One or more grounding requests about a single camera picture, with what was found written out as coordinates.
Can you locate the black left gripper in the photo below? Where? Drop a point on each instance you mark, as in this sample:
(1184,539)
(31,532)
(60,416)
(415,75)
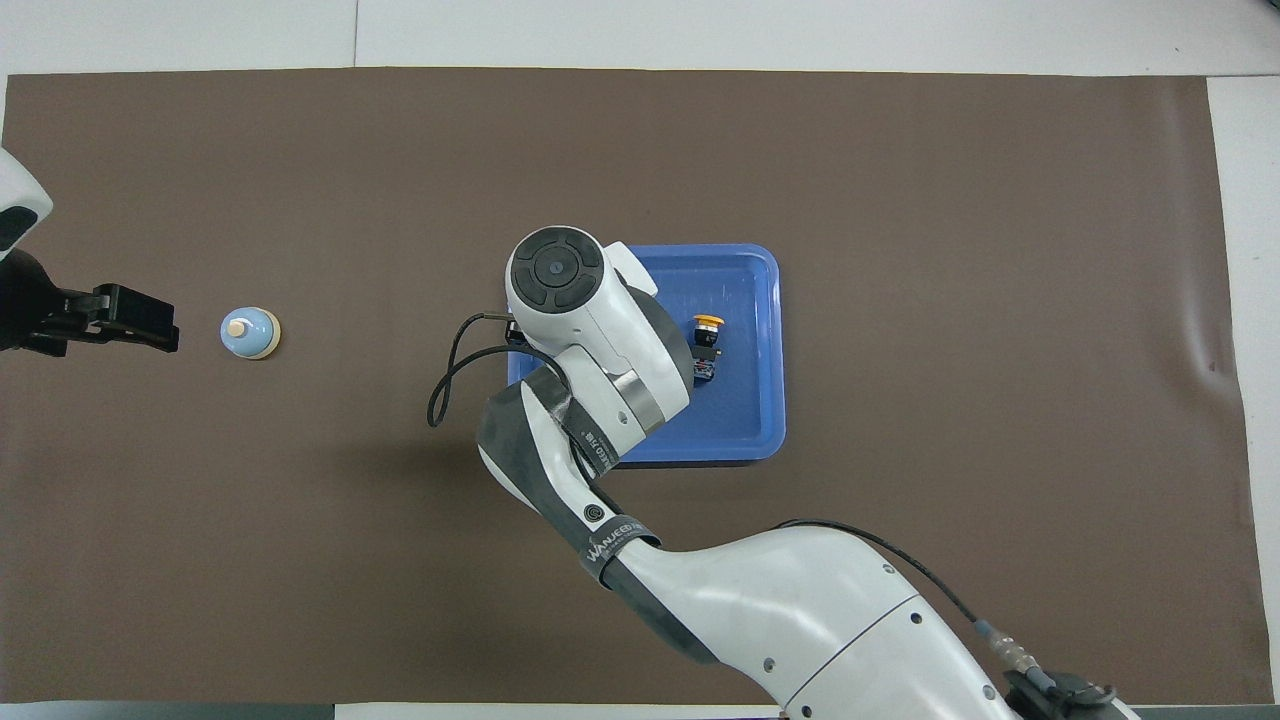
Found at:
(70,317)

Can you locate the light blue call bell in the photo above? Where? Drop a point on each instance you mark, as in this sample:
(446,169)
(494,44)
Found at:
(250,335)

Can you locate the yellow push button switch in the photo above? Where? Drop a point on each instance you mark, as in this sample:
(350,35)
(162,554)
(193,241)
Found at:
(708,322)

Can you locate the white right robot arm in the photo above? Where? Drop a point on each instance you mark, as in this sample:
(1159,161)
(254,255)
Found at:
(800,600)

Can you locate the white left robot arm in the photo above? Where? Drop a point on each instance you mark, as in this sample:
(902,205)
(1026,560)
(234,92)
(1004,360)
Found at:
(15,190)

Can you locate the blue plastic tray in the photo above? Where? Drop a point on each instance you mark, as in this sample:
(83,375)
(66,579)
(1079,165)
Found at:
(740,420)

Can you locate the brown table mat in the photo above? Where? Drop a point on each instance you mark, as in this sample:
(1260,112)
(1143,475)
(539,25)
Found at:
(300,550)

